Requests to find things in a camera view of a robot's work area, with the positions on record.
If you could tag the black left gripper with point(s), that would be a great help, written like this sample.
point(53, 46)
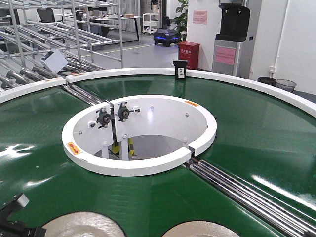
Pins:
point(18, 229)

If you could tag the beige plate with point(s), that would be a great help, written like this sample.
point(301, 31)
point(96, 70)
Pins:
point(83, 224)
point(199, 229)

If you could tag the blue mobile robot base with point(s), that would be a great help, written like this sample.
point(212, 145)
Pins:
point(165, 36)

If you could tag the white box on rack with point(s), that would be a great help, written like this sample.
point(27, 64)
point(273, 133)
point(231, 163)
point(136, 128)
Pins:
point(54, 60)

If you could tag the metal roller rack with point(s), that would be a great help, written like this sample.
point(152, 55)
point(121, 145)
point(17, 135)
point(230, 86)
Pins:
point(33, 38)

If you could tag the black sensor box on rim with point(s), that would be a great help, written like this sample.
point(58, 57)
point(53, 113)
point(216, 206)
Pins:
point(180, 69)

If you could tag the red fire extinguisher cabinet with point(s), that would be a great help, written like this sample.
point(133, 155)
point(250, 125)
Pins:
point(189, 51)

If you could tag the white utility cart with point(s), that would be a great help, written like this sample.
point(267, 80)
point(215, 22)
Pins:
point(150, 23)

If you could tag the green potted plant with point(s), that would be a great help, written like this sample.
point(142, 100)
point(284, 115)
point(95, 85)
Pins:
point(181, 20)

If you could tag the black and grey water dispenser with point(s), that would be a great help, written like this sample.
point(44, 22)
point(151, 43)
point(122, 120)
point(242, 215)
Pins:
point(233, 32)

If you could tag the steel conveyor rollers right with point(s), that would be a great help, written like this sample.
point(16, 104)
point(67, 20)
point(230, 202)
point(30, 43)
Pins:
point(263, 207)

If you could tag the black waste bin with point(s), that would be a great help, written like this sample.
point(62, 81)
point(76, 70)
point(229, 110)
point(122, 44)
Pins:
point(267, 80)

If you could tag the white outer rim guard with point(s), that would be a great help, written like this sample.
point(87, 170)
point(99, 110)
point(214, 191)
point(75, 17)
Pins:
point(297, 101)

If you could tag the white inner ring guard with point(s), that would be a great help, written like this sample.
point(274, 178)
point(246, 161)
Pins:
point(138, 135)

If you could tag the wire mesh waste basket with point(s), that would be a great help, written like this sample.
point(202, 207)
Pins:
point(286, 85)

